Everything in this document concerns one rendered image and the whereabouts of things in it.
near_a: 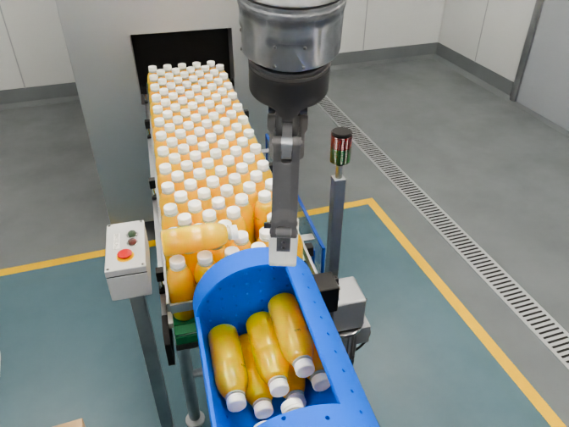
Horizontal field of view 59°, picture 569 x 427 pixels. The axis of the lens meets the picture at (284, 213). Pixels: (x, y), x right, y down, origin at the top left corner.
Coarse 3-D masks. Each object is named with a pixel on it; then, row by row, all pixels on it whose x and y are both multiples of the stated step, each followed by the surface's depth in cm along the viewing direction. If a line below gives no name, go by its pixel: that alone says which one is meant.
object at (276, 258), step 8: (272, 240) 53; (296, 240) 52; (272, 248) 53; (296, 248) 54; (272, 256) 54; (280, 256) 54; (288, 256) 54; (296, 256) 54; (272, 264) 55; (280, 264) 55; (288, 264) 55
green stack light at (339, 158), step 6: (330, 150) 153; (336, 150) 151; (348, 150) 151; (330, 156) 154; (336, 156) 152; (342, 156) 151; (348, 156) 152; (336, 162) 153; (342, 162) 153; (348, 162) 154
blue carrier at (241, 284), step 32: (256, 256) 107; (224, 288) 114; (256, 288) 116; (288, 288) 119; (224, 320) 119; (320, 320) 97; (320, 352) 89; (352, 384) 87; (224, 416) 101; (288, 416) 77; (320, 416) 77; (352, 416) 79
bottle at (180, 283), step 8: (168, 272) 129; (176, 272) 129; (184, 272) 129; (168, 280) 130; (176, 280) 129; (184, 280) 129; (192, 280) 132; (168, 288) 131; (176, 288) 130; (184, 288) 130; (192, 288) 133; (176, 296) 131; (184, 296) 132; (192, 296) 134; (184, 312) 135; (192, 312) 136; (184, 320) 137
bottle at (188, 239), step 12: (180, 228) 128; (192, 228) 128; (204, 228) 128; (216, 228) 128; (228, 228) 130; (168, 240) 125; (180, 240) 126; (192, 240) 126; (204, 240) 127; (216, 240) 128; (168, 252) 126; (180, 252) 128
